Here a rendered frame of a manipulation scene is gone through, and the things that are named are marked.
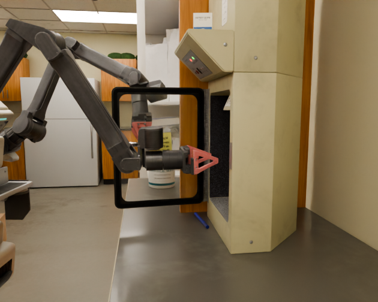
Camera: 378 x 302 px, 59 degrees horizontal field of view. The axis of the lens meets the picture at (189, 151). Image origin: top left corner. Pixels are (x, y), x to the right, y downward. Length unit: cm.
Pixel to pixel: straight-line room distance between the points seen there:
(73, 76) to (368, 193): 90
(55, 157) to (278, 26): 527
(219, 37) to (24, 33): 49
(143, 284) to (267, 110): 51
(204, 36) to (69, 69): 37
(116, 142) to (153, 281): 38
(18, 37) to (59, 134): 490
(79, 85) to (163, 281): 55
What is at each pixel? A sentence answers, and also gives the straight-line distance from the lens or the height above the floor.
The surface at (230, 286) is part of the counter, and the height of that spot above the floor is 94.
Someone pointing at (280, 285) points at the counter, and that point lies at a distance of 81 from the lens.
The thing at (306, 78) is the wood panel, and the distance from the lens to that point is 134.
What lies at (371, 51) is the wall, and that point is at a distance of 113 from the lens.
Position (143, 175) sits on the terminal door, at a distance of 113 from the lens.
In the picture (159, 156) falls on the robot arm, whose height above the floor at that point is 119.
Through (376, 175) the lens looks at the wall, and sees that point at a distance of 109.
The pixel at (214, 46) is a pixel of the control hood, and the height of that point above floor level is 147.
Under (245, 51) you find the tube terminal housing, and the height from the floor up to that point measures 146.
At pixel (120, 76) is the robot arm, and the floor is 144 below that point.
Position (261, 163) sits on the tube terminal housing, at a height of 118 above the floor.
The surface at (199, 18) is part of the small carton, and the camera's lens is 95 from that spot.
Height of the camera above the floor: 132
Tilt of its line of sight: 7 degrees down
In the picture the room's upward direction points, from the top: straight up
